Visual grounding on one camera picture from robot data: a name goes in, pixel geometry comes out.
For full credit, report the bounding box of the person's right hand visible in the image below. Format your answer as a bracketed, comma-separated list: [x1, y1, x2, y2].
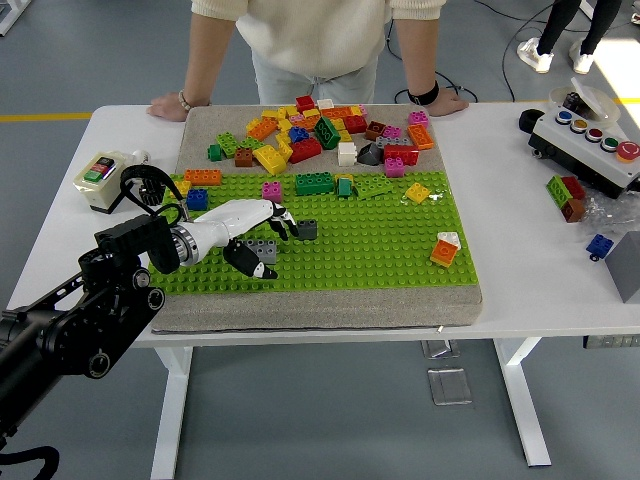
[146, 92, 187, 122]

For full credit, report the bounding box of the person's left hand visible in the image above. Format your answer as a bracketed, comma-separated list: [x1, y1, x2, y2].
[425, 88, 470, 118]

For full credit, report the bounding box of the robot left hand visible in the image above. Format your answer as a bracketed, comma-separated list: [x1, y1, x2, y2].
[191, 198, 300, 280]

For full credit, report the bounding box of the light grey 2x4 brick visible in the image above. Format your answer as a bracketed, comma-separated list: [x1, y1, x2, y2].
[239, 238, 279, 266]

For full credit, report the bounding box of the large yellow brick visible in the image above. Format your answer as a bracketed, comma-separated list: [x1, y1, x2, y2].
[252, 144, 290, 176]

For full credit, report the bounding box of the dark green 2x4 brick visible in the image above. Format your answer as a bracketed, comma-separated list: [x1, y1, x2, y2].
[313, 115, 343, 150]
[293, 172, 335, 197]

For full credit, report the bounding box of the dark grey slope brick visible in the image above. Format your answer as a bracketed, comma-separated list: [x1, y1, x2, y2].
[356, 142, 383, 166]

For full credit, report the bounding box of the light green 2x4 brick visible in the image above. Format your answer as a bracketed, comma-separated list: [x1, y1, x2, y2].
[352, 175, 396, 201]

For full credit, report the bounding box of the green baseplate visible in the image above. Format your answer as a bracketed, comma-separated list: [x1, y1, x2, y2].
[148, 171, 475, 296]

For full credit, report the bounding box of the green brick with circles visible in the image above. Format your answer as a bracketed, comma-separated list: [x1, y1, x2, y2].
[545, 175, 572, 206]

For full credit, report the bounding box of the orange 2x2 brick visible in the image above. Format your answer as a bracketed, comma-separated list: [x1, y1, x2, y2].
[429, 238, 459, 270]

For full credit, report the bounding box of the black wristwatch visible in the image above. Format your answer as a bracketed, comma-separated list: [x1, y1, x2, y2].
[405, 79, 441, 107]

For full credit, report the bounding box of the black tape roll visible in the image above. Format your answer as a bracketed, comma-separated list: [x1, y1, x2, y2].
[518, 108, 547, 135]

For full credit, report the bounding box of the black gear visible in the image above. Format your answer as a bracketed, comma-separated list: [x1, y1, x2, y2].
[135, 172, 166, 207]

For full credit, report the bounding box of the person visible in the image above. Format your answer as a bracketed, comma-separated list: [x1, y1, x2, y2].
[190, 0, 446, 106]
[515, 0, 624, 75]

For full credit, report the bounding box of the white button control box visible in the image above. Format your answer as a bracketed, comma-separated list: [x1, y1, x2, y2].
[528, 107, 640, 201]

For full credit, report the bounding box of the clear round container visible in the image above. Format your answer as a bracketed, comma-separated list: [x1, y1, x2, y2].
[548, 77, 621, 126]

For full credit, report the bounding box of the white table leg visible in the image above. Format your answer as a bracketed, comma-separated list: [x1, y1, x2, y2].
[492, 337, 552, 469]
[149, 345, 195, 480]

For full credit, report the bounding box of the clear plastic bag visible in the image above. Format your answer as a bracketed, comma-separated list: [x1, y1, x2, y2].
[579, 187, 640, 241]

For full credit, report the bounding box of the small clear floor plate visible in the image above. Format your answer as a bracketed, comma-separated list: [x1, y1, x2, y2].
[421, 339, 454, 359]

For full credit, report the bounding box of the grey box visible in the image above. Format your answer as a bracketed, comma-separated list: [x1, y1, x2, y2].
[603, 229, 640, 305]

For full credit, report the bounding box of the table control panel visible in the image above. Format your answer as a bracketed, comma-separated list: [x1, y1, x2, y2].
[582, 333, 640, 350]

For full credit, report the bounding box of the cream switch box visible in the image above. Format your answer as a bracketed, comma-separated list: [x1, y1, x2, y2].
[72, 150, 135, 216]

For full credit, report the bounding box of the white furniture frame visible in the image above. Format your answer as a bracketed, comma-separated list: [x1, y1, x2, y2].
[0, 0, 26, 37]

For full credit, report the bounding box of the blue brick keychain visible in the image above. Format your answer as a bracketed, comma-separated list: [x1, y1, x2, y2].
[585, 233, 615, 262]

